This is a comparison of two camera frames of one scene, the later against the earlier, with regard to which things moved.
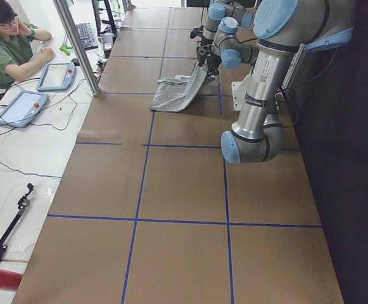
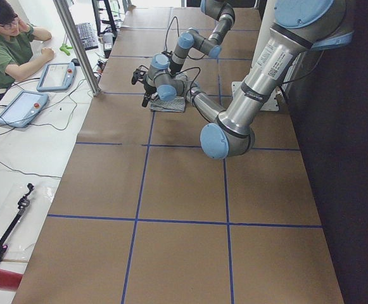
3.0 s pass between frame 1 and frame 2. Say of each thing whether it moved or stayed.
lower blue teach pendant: stayed
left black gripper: moved
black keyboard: stayed
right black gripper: moved
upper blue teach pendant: stayed
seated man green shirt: stayed
